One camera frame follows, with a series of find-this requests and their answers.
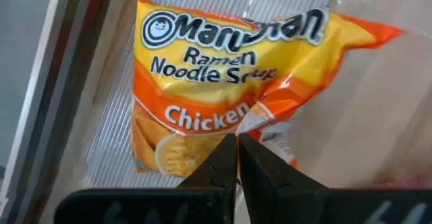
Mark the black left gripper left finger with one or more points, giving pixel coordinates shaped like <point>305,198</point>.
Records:
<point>202,203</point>

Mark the black aluminium mounting frame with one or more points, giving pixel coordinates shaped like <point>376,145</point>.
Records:
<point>71,65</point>

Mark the orange Maruchan chicken noodle pack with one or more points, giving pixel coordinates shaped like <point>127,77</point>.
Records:
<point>202,65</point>

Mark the clear plastic bin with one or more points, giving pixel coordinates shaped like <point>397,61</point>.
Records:
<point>108,143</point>

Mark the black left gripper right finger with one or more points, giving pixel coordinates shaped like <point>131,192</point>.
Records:
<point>287,200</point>

